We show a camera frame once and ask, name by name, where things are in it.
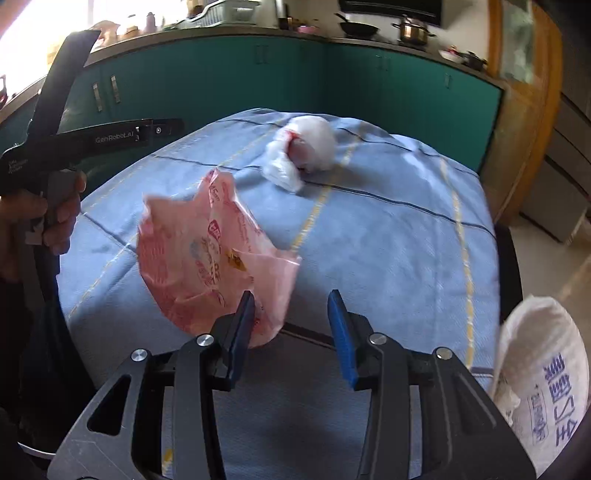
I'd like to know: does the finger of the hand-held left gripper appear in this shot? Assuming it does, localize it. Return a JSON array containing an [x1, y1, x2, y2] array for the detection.
[[27, 29, 103, 140], [58, 118, 185, 160]]

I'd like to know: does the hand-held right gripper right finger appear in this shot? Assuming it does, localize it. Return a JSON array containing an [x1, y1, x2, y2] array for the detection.
[[327, 290, 539, 480]]

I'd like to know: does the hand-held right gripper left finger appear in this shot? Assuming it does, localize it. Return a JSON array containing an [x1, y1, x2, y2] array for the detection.
[[46, 291, 257, 480]]

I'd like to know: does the pink plastic wrapper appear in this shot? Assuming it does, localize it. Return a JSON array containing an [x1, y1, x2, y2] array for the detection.
[[137, 167, 303, 349]]

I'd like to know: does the white-lined trash bin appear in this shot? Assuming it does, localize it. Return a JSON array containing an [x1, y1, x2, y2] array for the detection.
[[489, 295, 591, 480]]

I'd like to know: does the person's left hand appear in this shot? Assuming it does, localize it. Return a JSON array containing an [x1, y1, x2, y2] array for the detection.
[[0, 172, 88, 283]]

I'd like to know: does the blue checked cloth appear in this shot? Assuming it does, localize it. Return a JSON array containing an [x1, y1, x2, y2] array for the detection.
[[58, 107, 502, 480]]

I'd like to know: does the white dish basket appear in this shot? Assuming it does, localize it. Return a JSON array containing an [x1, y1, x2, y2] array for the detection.
[[187, 2, 271, 28]]

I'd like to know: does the white plastic bag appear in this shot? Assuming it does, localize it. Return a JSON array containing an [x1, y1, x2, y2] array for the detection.
[[262, 115, 338, 193]]

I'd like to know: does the teal kitchen cabinet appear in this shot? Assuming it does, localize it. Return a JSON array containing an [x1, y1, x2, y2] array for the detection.
[[0, 32, 506, 195]]

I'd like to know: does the black wok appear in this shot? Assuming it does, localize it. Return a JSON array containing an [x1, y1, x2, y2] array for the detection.
[[335, 13, 380, 39]]

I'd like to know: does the black range hood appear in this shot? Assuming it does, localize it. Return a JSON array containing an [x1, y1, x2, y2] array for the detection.
[[338, 0, 443, 26]]

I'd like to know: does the steel cooking pot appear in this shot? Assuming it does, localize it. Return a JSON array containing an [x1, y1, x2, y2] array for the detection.
[[392, 15, 437, 46]]

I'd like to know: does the wood-framed glass door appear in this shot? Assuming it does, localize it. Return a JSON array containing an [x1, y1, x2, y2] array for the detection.
[[480, 0, 564, 227]]

